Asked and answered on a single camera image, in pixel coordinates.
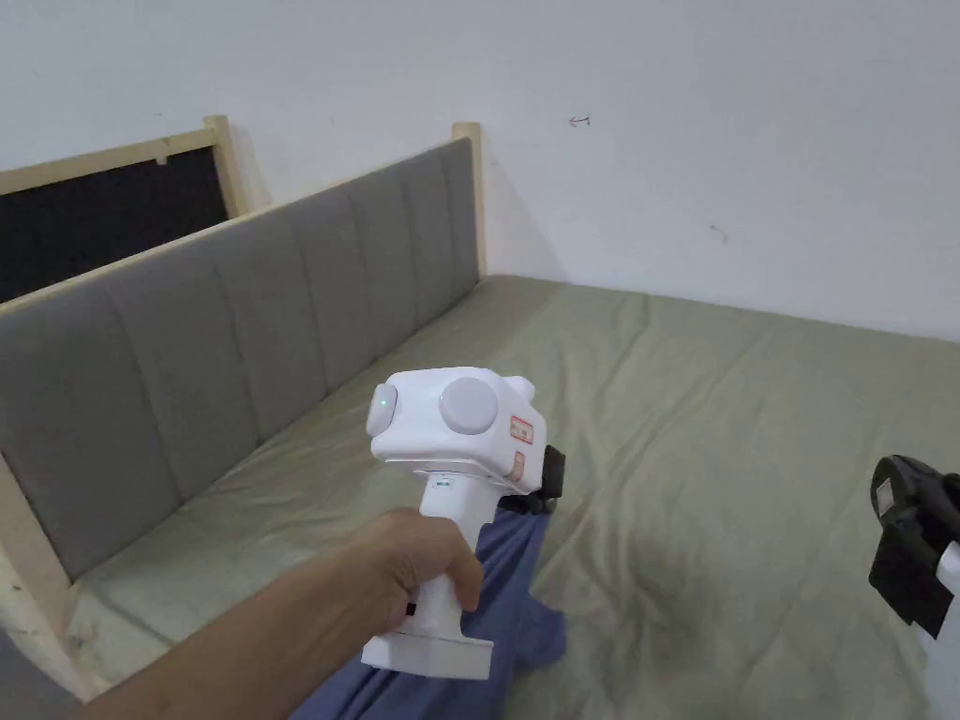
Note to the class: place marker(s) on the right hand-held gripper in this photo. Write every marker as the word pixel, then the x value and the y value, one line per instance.
pixel 911 577

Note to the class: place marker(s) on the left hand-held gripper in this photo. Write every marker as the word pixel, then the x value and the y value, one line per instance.
pixel 420 427

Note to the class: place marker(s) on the blue garment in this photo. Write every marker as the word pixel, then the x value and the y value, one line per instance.
pixel 510 570

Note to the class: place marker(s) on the person's left hand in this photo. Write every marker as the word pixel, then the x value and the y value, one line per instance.
pixel 405 547

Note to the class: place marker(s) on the bed with pale green sheet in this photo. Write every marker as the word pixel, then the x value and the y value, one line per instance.
pixel 712 450

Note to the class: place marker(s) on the grey padded headboard wooden frame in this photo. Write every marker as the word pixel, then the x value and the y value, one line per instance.
pixel 187 337

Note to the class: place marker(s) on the wooden frame with black panel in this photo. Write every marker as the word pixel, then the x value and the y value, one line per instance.
pixel 90 225

